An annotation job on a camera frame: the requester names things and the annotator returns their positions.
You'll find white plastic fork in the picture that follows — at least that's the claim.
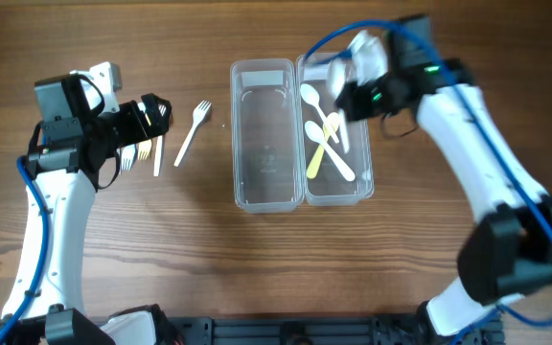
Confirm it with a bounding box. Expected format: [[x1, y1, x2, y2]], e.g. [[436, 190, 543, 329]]
[[121, 145, 137, 171], [153, 135, 164, 177]]

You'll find yellow plastic fork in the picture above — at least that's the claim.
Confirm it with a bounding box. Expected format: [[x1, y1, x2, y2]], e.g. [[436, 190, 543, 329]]
[[137, 139, 152, 160]]

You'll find white plastic spoon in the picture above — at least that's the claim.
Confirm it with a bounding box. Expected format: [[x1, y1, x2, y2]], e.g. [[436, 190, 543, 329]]
[[300, 83, 339, 144], [338, 109, 351, 153], [304, 121, 356, 182]]

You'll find yellow plastic spoon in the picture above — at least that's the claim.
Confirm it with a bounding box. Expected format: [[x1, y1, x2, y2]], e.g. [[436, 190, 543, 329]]
[[307, 112, 339, 179]]

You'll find cream plastic fork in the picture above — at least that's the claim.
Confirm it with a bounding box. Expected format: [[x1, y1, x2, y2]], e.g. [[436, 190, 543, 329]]
[[173, 101, 212, 167]]

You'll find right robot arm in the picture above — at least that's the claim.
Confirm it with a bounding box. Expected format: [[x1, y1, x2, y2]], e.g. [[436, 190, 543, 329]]
[[332, 15, 552, 344]]

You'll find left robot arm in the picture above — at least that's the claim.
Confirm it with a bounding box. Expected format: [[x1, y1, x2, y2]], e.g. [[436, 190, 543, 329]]
[[0, 74, 177, 344]]

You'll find right clear plastic container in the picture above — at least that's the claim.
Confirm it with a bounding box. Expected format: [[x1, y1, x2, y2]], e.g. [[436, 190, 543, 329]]
[[296, 56, 374, 206]]

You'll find clear plastic container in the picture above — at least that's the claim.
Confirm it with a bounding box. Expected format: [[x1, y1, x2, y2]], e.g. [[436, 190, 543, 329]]
[[230, 58, 303, 214], [296, 56, 374, 206]]

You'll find left clear plastic container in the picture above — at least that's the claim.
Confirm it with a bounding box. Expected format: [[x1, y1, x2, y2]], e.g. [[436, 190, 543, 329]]
[[230, 58, 303, 214]]

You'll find left blue cable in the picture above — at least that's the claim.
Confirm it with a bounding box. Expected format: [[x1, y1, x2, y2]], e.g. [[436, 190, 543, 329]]
[[0, 155, 52, 345]]

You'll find blue cable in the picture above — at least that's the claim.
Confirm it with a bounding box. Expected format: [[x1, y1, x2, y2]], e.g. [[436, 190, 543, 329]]
[[0, 155, 52, 345], [303, 18, 552, 345]]

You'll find right blue cable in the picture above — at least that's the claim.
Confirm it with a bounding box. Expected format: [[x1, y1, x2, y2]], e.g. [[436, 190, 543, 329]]
[[303, 18, 552, 345]]

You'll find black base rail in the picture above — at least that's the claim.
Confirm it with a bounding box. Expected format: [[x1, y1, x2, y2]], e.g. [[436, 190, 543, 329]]
[[165, 313, 505, 345]]

